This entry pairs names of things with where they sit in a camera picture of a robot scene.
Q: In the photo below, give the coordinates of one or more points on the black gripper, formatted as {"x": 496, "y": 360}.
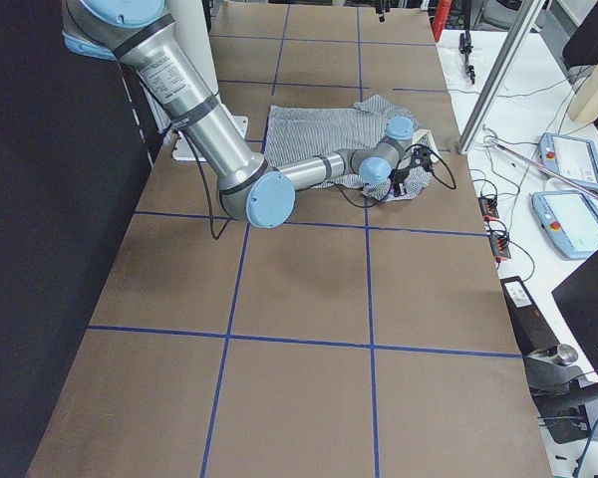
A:
{"x": 398, "y": 177}

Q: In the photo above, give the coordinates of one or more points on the striped polo shirt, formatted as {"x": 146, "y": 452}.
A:
{"x": 294, "y": 134}

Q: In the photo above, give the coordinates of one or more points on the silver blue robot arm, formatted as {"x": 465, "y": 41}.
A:
{"x": 144, "y": 35}

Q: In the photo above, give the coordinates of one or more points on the black orange terminal strip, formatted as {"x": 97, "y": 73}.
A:
{"x": 496, "y": 230}

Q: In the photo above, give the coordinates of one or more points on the black tripod clamp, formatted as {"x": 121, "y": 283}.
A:
{"x": 465, "y": 44}

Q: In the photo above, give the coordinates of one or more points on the upper teach pendant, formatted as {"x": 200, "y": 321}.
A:
{"x": 572, "y": 157}

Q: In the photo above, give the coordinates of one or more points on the teach pendant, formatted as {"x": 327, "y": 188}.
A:
{"x": 570, "y": 221}
{"x": 572, "y": 157}

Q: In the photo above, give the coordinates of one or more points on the lower teach pendant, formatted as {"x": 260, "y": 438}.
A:
{"x": 570, "y": 221}

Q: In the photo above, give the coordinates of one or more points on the black box with label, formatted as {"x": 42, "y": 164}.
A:
{"x": 531, "y": 331}

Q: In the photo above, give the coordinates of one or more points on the black monitor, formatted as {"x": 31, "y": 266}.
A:
{"x": 577, "y": 300}

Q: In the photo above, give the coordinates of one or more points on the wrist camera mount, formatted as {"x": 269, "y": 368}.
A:
{"x": 421, "y": 157}

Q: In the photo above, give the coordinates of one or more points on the aluminium frame post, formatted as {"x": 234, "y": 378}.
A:
{"x": 511, "y": 46}

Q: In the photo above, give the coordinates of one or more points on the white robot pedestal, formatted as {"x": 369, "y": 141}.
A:
{"x": 191, "y": 33}

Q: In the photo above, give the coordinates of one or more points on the black camera stand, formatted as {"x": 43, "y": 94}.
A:
{"x": 566, "y": 397}

